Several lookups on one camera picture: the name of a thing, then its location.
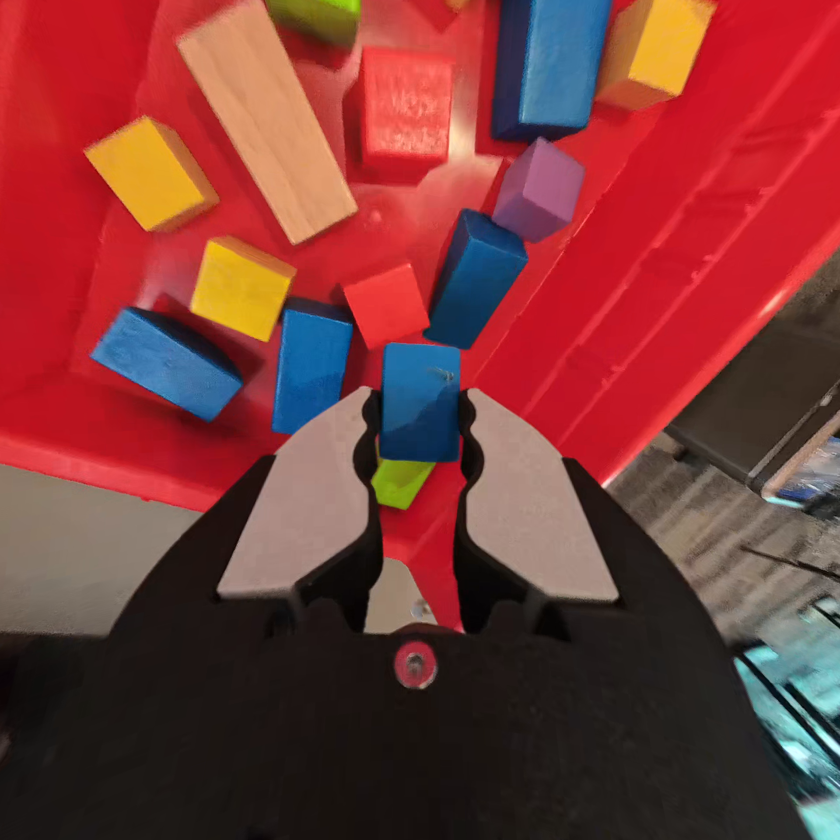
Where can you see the red plastic bin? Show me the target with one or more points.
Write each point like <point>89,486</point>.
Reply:
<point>683,197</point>

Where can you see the grey desk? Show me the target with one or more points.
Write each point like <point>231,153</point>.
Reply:
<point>79,551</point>

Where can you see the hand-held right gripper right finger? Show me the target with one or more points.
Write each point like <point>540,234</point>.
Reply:
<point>532,519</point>

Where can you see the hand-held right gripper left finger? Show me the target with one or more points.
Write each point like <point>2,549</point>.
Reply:
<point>299,519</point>

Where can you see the blue wooden block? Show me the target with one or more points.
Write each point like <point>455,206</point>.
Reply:
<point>420,400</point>

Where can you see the pile of coloured wooden blocks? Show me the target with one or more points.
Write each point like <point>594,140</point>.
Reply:
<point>269,125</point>

